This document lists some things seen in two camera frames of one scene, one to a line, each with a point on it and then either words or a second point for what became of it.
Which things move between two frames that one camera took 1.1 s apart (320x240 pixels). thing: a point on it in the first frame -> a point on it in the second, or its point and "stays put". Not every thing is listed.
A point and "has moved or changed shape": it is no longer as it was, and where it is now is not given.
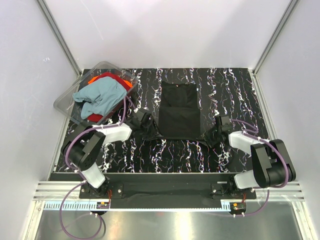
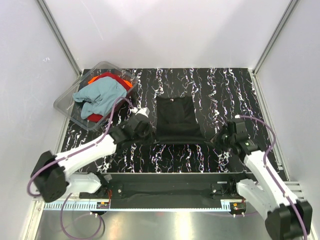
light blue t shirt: x=104 y=94 stays put
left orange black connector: x=102 y=205 stays put
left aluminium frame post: x=60 y=37 stays put
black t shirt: x=179 y=117 has moved or changed shape
